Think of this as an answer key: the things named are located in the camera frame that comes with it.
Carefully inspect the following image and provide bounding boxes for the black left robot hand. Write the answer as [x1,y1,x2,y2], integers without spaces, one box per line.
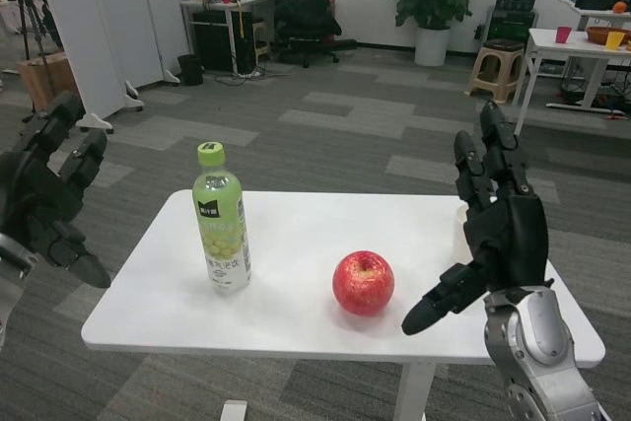
[0,90,112,290]

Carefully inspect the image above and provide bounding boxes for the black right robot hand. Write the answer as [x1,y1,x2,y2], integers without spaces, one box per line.
[400,99,556,338]

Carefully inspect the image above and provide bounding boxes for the green grape drink bottle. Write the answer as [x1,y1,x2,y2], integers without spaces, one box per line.
[190,141,254,297]

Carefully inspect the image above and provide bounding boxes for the brown wooden box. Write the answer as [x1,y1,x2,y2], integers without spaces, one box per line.
[15,51,81,112]

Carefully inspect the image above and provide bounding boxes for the red apple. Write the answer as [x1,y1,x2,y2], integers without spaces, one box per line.
[331,249,397,318]

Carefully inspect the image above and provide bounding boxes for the white table leg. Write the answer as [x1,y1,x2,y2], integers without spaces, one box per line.
[400,361,436,421]

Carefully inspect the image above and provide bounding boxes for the beige plastic stool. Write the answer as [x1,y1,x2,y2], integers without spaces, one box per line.
[467,38,526,103]

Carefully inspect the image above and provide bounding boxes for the white rolling partition panels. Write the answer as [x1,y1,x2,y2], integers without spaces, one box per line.
[28,0,173,135]

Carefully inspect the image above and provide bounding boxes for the black trash bin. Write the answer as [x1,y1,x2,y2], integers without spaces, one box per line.
[176,53,205,88]

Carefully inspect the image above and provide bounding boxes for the white side table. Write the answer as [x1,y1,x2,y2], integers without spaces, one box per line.
[511,28,631,112]

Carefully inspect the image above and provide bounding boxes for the orange woven bowl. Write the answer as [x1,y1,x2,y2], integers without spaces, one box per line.
[586,25,631,45]

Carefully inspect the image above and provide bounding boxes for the black green equipment stack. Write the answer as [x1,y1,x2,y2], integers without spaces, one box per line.
[484,0,538,48]

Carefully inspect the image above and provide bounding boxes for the black computer tower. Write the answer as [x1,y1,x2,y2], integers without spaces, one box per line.
[191,11,258,74]

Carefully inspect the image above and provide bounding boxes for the white far table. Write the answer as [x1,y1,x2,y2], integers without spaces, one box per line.
[555,0,631,31]

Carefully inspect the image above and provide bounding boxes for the white computer desk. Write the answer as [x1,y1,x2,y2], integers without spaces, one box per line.
[178,0,278,77]

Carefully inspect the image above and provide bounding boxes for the black mesh office chair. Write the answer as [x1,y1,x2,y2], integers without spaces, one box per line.
[272,0,360,69]

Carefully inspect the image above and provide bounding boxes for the black camera tripod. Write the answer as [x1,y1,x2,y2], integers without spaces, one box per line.
[0,0,64,75]

